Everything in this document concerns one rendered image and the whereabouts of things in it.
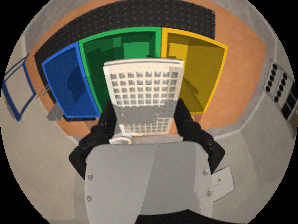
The yellow bin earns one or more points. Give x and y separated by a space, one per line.
203 63

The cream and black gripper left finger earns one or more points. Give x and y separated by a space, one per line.
99 134

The green bin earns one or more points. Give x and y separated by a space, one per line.
95 51

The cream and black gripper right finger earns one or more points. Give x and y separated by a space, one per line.
191 131

